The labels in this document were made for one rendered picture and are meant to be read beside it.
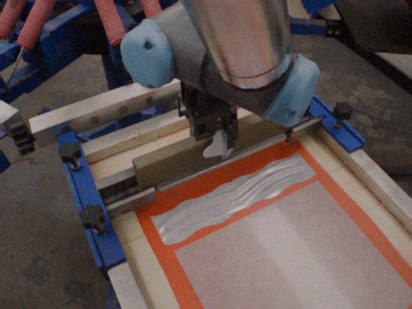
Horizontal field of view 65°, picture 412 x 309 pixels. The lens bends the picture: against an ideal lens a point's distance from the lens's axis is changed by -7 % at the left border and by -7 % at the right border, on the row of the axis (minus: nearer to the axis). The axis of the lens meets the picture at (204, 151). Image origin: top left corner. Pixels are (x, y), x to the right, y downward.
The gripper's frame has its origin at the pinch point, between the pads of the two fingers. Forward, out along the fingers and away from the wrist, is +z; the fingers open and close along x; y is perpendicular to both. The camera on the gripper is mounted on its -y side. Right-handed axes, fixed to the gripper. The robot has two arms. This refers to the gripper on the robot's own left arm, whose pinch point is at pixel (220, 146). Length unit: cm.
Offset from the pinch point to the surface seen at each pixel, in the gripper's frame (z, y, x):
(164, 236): 6.7, 17.2, 9.5
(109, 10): -9, 6, -51
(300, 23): 10, -61, -47
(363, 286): 7.0, -9.6, 35.6
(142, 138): 4.7, 12.1, -14.2
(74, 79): 102, 14, -187
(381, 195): 5.2, -25.5, 23.4
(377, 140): 102, -139, -35
